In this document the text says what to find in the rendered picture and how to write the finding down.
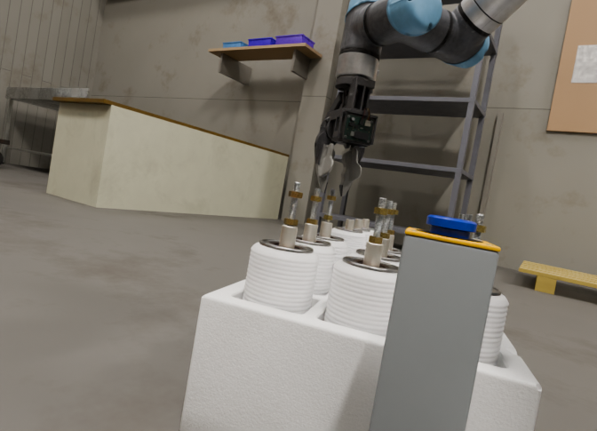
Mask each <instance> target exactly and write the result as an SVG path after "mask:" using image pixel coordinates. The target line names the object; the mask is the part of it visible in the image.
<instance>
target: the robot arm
mask: <svg viewBox="0 0 597 431"><path fill-rule="evenodd" d="M526 1H527V0H463V1H462V2H461V3H460V4H459V5H458V6H457V7H456V8H455V9H454V10H453V11H452V12H450V11H448V10H446V9H444V8H442V0H350V2H349V6H348V10H347V13H346V17H345V28H344V33H343V38H342V44H341V49H340V54H339V57H338V66H337V71H336V78H337V80H336V84H335V88H336V89H338V90H339V91H341V92H339V93H338V96H337V98H336V99H335V100H334V102H333V104H332V105H331V107H330V110H329V112H328V113H327V115H326V117H325V118H324V119H323V121H322V124H321V126H320V131H319V133H318V135H317V137H316V139H315V143H314V159H315V165H316V174H317V180H318V184H319V187H320V189H321V192H322V193H325V190H326V187H327V184H328V182H327V176H328V174H329V172H330V171H331V169H332V165H333V159H334V156H335V151H334V150H333V148H334V145H336V144H341V145H344V148H345V149H348V148H350V150H349V151H347V152H346V153H345V154H343V155H342V163H343V171H342V173H341V177H342V180H341V183H340V185H339V192H340V196H344V195H345V194H346V192H347V191H348V190H349V188H350V187H351V185H352V183H353V181H354V180H356V179H358V178H360V176H361V174H362V167H361V166H360V165H359V162H361V160H362V157H363V154H364V150H365V148H367V147H368V146H370V145H373V142H374V138H375V132H376V128H377V122H378V116H374V115H371V114H370V109H369V108H368V104H369V98H370V94H372V93H373V89H374V88H375V83H376V77H377V75H378V73H379V71H378V63H379V59H380V54H381V49H382V46H387V45H389V44H394V43H397V42H399V43H403V44H406V45H408V46H410V47H412V48H414V49H417V50H419V51H421V52H424V53H426V54H429V55H431V56H433V57H435V58H437V59H439V60H442V61H443V62H444V63H446V64H449V65H452V66H455V67H458V68H470V67H472V66H474V65H476V64H477V63H479V62H480V61H481V60H482V59H483V56H484V54H485V52H487V51H488V49H489V46H490V37H489V35H490V34H491V33H492V32H494V31H495V30H496V29H497V28H498V27H499V26H500V25H501V24H502V23H503V22H504V21H506V20H507V19H508V18H509V17H510V16H511V15H512V14H513V13H514V12H515V11H517V10H518V9H519V8H520V7H521V6H522V5H523V4H524V3H525V2H526ZM367 109H368V110H369V112H368V111H367ZM373 127H374V129H373ZM372 132H373V134H372ZM371 137H372V138H371ZM350 145H351V147H350Z"/></svg>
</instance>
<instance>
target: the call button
mask: <svg viewBox="0 0 597 431"><path fill-rule="evenodd" d="M426 224H428V225H430V226H431V227H430V231H429V232H432V233H436V234H439V235H448V236H453V237H458V238H464V239H469V237H470V233H476V228H477V224H476V223H475V222H472V221H468V220H464V219H454V218H449V217H444V216H439V215H431V214H430V215H428V216H427V219H426Z"/></svg>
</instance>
